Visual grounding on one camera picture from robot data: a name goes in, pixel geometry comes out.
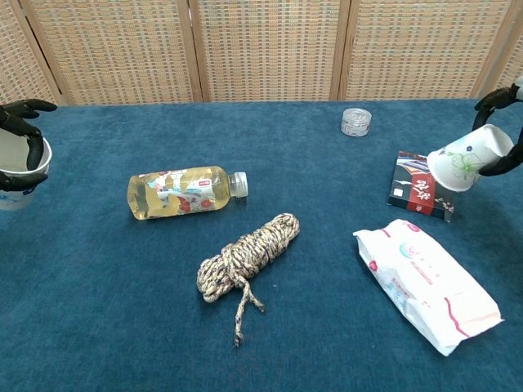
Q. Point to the yellow drink plastic bottle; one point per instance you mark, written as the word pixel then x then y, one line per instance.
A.
pixel 175 196

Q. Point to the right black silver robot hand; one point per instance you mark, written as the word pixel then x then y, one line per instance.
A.
pixel 500 100

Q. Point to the blue table mat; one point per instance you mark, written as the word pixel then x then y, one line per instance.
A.
pixel 81 286

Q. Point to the small clear round jar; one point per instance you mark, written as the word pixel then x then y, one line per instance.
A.
pixel 355 122

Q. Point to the white wet wipes pack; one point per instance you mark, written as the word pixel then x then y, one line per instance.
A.
pixel 417 277

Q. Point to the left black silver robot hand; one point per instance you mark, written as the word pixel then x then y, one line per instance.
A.
pixel 18 118

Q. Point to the red black snack packet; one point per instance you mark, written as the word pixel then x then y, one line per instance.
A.
pixel 412 196

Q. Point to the single white paper cup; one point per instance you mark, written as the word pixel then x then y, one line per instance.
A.
pixel 14 157

